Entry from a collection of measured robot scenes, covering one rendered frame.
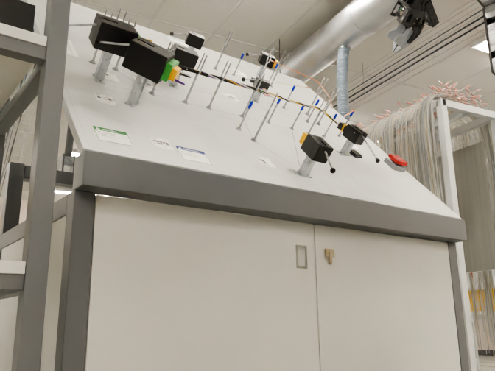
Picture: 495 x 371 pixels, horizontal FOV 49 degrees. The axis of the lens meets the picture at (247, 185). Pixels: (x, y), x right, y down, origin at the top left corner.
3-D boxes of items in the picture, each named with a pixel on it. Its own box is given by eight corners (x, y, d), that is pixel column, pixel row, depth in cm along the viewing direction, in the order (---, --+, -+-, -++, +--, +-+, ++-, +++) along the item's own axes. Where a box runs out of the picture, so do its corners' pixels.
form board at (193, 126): (79, 157, 98) (82, 148, 97) (20, -10, 171) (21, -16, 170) (458, 223, 165) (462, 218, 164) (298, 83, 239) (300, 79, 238)
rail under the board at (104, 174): (467, 241, 162) (465, 219, 163) (82, 185, 94) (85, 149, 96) (451, 243, 166) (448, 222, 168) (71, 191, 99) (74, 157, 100)
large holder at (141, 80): (88, 75, 129) (107, 19, 123) (153, 108, 129) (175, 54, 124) (75, 81, 122) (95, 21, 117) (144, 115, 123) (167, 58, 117)
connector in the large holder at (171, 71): (166, 74, 125) (173, 58, 124) (177, 80, 125) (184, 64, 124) (159, 79, 120) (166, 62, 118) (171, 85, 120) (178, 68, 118)
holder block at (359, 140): (353, 144, 163) (361, 133, 161) (341, 135, 166) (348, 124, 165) (362, 145, 166) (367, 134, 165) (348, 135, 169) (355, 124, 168)
